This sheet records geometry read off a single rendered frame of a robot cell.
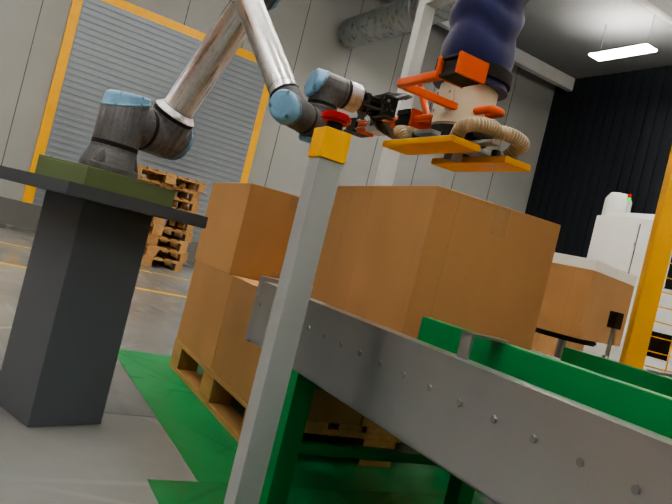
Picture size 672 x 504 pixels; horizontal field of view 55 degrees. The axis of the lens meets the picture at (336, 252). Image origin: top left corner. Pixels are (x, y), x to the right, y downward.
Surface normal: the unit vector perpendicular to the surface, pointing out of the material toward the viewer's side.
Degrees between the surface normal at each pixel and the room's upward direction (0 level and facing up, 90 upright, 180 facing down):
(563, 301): 90
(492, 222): 90
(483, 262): 90
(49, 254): 90
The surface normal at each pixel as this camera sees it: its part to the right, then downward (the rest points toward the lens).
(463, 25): -0.59, -0.43
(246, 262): 0.44, 0.10
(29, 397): -0.62, -0.16
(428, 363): -0.86, -0.22
